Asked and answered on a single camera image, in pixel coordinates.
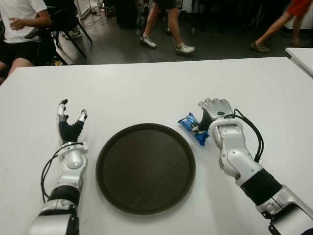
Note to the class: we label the person in red shorts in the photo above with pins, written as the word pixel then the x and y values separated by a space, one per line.
pixel 274 27

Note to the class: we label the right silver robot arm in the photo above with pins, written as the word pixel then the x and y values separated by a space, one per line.
pixel 234 156

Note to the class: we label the walking person in black shorts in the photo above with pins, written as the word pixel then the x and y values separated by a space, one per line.
pixel 171 14

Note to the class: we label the white sneaker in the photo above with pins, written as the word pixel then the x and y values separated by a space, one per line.
pixel 73 34

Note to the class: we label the white side table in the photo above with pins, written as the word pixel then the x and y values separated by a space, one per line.
pixel 302 60

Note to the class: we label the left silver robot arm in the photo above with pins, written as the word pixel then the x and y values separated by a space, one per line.
pixel 71 159

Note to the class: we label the black cabinet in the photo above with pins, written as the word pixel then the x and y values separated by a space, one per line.
pixel 126 12

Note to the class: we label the round dark brown tray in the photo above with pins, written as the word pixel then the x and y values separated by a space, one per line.
pixel 146 171

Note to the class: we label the seated person in white shirt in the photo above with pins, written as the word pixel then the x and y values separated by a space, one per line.
pixel 19 14

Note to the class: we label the black chair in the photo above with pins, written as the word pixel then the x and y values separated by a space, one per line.
pixel 63 14

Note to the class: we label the blue Oreo packet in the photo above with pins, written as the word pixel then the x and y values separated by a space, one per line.
pixel 187 121

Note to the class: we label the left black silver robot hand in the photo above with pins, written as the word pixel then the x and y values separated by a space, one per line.
pixel 67 131

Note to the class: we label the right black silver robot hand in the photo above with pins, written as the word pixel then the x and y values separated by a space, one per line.
pixel 217 109

